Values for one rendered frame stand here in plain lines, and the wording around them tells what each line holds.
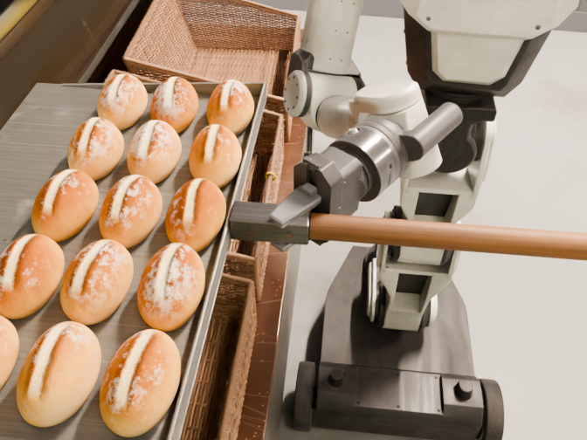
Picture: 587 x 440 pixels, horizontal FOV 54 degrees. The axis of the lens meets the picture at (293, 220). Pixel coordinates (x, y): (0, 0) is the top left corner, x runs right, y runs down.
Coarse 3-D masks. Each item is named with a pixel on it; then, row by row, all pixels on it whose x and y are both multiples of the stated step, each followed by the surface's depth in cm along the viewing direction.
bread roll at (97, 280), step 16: (112, 240) 60; (80, 256) 57; (96, 256) 57; (112, 256) 58; (128, 256) 60; (80, 272) 56; (96, 272) 56; (112, 272) 57; (128, 272) 59; (64, 288) 56; (80, 288) 55; (96, 288) 55; (112, 288) 57; (128, 288) 59; (64, 304) 56; (80, 304) 55; (96, 304) 56; (112, 304) 57; (80, 320) 56; (96, 320) 56
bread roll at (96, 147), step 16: (80, 128) 72; (96, 128) 72; (112, 128) 74; (80, 144) 70; (96, 144) 71; (112, 144) 72; (80, 160) 70; (96, 160) 71; (112, 160) 72; (96, 176) 72
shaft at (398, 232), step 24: (312, 216) 64; (336, 216) 64; (336, 240) 64; (360, 240) 64; (384, 240) 63; (408, 240) 63; (432, 240) 62; (456, 240) 62; (480, 240) 62; (504, 240) 62; (528, 240) 62; (552, 240) 61; (576, 240) 61
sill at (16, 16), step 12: (0, 0) 113; (12, 0) 113; (24, 0) 116; (36, 0) 121; (0, 12) 109; (12, 12) 113; (24, 12) 117; (0, 24) 109; (12, 24) 113; (0, 36) 109
